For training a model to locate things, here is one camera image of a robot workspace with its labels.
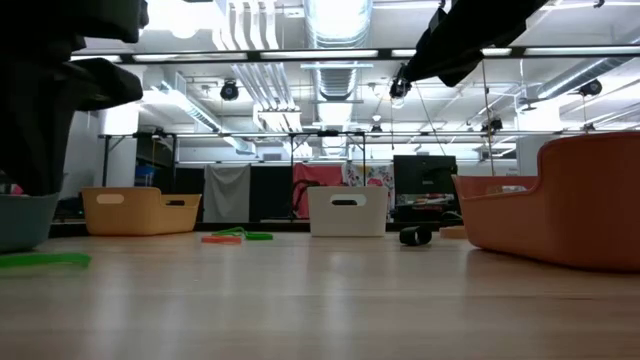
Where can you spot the silver ventilation duct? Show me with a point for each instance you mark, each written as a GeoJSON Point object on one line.
{"type": "Point", "coordinates": [337, 20]}

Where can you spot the white pillar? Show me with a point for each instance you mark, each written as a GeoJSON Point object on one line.
{"type": "Point", "coordinates": [120, 125]}

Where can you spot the black monitor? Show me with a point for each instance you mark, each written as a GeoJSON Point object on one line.
{"type": "Point", "coordinates": [425, 175]}

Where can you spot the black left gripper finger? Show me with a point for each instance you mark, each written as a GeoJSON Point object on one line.
{"type": "Point", "coordinates": [47, 155]}
{"type": "Point", "coordinates": [15, 155]}

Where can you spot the white plastic basket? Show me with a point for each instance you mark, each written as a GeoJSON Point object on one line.
{"type": "Point", "coordinates": [345, 220]}

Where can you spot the black metal rack frame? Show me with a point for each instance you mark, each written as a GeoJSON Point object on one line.
{"type": "Point", "coordinates": [327, 133]}

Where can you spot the wide black rubber band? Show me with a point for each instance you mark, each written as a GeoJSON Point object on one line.
{"type": "Point", "coordinates": [415, 235]}

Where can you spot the grey hanging cloth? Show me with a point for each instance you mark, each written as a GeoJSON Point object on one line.
{"type": "Point", "coordinates": [227, 195]}

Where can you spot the small pink object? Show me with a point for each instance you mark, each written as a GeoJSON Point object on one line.
{"type": "Point", "coordinates": [16, 190]}

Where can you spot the pink hanging cloth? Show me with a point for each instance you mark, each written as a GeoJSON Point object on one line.
{"type": "Point", "coordinates": [320, 172]}

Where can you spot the blue storage bin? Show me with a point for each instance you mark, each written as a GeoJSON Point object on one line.
{"type": "Point", "coordinates": [145, 176]}

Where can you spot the yellow plastic basket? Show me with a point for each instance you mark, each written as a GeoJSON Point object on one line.
{"type": "Point", "coordinates": [130, 215]}

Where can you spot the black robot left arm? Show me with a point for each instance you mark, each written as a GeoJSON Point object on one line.
{"type": "Point", "coordinates": [75, 17]}

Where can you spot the white ceiling pipes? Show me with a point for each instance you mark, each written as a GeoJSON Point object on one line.
{"type": "Point", "coordinates": [250, 25]}

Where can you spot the white LED light strip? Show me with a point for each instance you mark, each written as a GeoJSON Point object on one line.
{"type": "Point", "coordinates": [200, 56]}
{"type": "Point", "coordinates": [580, 50]}
{"type": "Point", "coordinates": [320, 54]}
{"type": "Point", "coordinates": [97, 58]}
{"type": "Point", "coordinates": [497, 51]}

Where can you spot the white rectangular air duct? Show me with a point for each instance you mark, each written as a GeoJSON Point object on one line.
{"type": "Point", "coordinates": [200, 117]}

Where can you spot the orange plastic basket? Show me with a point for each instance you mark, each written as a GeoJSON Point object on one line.
{"type": "Point", "coordinates": [575, 215]}

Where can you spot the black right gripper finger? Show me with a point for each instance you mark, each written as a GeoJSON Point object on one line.
{"type": "Point", "coordinates": [440, 62]}

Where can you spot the floral hanging cloth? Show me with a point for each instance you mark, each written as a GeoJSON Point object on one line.
{"type": "Point", "coordinates": [370, 172]}

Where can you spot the wide tan rubber band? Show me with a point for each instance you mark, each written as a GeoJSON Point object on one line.
{"type": "Point", "coordinates": [453, 232]}

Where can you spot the teal plastic basket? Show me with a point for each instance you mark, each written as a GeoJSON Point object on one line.
{"type": "Point", "coordinates": [25, 225]}

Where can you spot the black rig crossbeam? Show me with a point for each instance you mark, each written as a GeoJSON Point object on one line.
{"type": "Point", "coordinates": [254, 55]}

